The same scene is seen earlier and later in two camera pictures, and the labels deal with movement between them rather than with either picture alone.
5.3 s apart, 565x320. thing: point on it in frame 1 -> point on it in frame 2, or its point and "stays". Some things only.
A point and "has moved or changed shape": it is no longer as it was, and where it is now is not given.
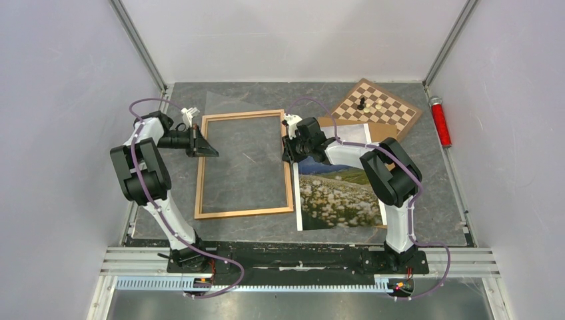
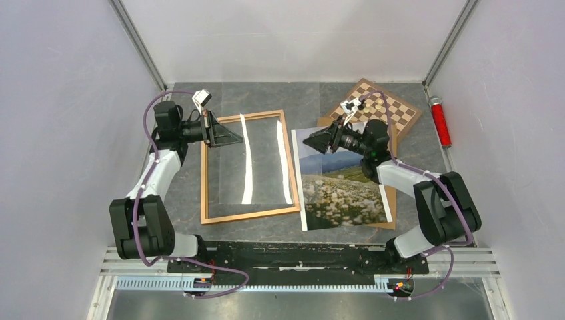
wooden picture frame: (200, 176) has moved or changed shape
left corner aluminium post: (131, 29) stays
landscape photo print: (332, 197) stays
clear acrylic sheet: (249, 171) has moved or changed shape
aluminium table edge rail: (466, 262) stays
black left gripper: (198, 145) -> (214, 133)
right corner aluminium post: (464, 15) stays
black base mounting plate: (294, 265) stays
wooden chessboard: (368, 103) stays
